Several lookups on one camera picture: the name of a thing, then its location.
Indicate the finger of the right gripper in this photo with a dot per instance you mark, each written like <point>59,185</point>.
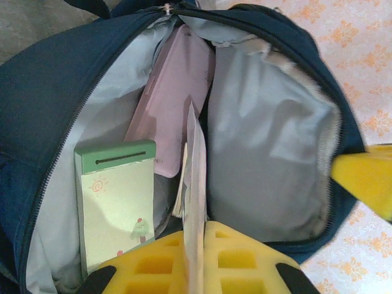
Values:
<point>364,180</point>

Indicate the pink pencil case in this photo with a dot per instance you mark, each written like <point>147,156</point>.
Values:
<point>174,92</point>

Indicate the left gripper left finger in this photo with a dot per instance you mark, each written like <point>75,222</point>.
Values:
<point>128,275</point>

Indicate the navy blue backpack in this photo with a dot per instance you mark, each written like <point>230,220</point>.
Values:
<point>46,92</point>

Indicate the clear plastic stationery pack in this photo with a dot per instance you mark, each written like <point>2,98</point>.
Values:
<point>196,183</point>

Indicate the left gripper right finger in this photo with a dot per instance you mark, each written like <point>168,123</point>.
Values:
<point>263,263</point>

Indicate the green notepad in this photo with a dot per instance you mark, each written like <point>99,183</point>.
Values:
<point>116,202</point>

